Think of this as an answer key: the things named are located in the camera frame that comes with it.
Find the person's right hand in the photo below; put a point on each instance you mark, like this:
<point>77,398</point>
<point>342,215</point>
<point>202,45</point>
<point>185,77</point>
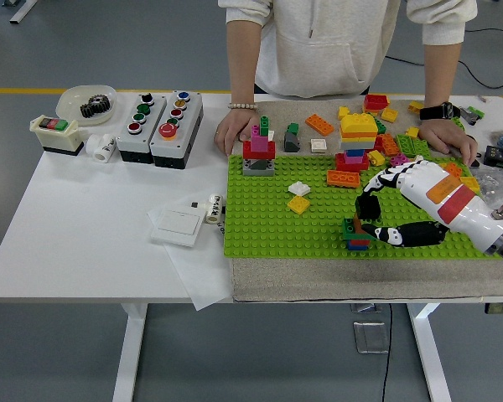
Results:
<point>234,130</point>

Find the person's left hand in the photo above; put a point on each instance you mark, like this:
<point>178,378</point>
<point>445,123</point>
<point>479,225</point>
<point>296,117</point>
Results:
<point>446,136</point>

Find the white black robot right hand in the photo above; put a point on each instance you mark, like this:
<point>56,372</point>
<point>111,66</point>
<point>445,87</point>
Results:
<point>444,201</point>

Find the orange toy brick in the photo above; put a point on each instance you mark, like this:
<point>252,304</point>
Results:
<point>453,169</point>
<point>390,144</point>

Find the small yellow brick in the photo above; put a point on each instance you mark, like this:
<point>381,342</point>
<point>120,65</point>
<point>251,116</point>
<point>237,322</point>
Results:
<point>390,115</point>
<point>416,106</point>
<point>412,132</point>
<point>345,113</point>

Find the pink brick stack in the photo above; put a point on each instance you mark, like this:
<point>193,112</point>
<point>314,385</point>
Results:
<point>399,160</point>

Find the dark green brick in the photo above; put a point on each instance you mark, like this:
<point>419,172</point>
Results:
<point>380,125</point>

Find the black brick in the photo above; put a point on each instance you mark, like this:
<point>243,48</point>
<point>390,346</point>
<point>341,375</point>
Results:
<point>368,207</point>

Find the red yellow orange brick stack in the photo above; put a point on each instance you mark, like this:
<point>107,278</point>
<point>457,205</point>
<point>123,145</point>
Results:
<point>376,102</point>

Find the person's left forearm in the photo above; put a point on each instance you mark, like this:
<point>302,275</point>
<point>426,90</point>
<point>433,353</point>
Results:
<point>442,73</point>

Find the person's right forearm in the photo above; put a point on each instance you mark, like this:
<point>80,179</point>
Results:
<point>243,63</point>

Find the green toy brick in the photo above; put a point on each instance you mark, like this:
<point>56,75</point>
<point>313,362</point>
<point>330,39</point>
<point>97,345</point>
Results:
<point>405,143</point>
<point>421,147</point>

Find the red pink grey brick tower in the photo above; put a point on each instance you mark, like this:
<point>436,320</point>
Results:
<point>259,146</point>

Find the yellow square brick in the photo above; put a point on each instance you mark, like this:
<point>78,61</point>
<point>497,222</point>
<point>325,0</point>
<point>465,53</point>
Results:
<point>470,183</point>
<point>297,204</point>

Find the dark grey slope brick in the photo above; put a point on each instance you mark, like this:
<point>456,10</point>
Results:
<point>291,142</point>

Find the small green brick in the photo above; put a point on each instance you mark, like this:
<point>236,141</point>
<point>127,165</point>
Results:
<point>294,127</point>

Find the red toy brick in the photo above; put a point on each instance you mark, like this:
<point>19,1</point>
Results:
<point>378,144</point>

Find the yellow round brick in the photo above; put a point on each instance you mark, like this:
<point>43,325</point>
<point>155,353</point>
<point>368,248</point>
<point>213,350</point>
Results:
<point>376,157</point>

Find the white square tile brick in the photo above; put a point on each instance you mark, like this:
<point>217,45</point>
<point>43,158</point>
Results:
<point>318,145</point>

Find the flat orange brick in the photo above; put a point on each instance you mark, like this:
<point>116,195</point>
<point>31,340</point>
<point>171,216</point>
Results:
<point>319,124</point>

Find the yellow orange red brick tower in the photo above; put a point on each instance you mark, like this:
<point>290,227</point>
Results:
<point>356,127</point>

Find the brown green blue brick stack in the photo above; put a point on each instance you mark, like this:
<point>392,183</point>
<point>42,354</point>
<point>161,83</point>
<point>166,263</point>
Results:
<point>354,240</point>

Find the thick orange brick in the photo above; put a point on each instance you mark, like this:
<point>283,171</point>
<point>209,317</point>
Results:
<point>343,179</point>

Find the green toy baseplate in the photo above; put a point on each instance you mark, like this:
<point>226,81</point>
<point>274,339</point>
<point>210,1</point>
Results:
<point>276,228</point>

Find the lime green piece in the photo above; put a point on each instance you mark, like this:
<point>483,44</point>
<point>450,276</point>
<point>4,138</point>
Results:
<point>458,122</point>

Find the black wristwatch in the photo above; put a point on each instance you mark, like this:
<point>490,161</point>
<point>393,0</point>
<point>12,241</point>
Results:
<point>438,111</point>

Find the grey green tool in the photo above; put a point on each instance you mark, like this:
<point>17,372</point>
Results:
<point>471,115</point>

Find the clear plastic bag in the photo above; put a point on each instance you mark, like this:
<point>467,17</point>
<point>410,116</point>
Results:
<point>492,182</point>

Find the black device box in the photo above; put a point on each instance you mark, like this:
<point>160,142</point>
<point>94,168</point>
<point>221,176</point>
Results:
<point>501,156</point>

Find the grey emergency-stop control box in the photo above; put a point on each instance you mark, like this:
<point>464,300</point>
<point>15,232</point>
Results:
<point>174,151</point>

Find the white printed cylinder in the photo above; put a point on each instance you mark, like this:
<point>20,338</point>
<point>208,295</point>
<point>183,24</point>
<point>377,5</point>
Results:
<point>213,209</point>

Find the grey four-button control box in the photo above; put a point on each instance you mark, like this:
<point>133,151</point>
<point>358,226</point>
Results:
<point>134,142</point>

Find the grey-brown mat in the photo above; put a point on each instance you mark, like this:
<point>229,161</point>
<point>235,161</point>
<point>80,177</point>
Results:
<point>360,278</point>

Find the desk controller panel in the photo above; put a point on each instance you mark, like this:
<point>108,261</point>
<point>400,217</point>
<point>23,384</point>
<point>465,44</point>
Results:
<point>501,308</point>

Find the person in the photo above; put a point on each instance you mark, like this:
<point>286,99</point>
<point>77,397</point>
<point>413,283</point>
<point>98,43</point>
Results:
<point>318,42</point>

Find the metal plate under table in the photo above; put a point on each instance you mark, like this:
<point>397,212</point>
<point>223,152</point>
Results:
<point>366,308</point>

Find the white pipe tee fitting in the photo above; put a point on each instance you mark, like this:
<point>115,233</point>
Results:
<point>102,150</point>

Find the black metal gear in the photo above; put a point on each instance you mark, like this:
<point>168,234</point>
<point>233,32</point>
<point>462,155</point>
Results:
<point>95,106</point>

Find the white paper sheet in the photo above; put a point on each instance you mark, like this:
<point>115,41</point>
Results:
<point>201,280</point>

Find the metal floor socket box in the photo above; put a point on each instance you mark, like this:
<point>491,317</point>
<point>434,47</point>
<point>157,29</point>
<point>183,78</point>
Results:
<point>371,337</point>

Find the white table leg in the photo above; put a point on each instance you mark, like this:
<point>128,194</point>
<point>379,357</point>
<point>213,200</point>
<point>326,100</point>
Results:
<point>130,356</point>
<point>429,356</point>

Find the translucent white bowl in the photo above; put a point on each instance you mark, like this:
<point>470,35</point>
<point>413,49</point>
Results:
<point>69,102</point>

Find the white desk leg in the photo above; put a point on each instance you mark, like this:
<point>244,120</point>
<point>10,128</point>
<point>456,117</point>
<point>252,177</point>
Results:
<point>23,10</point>

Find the white wall switch plate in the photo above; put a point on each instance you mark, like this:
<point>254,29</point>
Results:
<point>176,226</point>

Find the cream red-green switch box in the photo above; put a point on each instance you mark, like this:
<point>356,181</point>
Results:
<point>56,136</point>

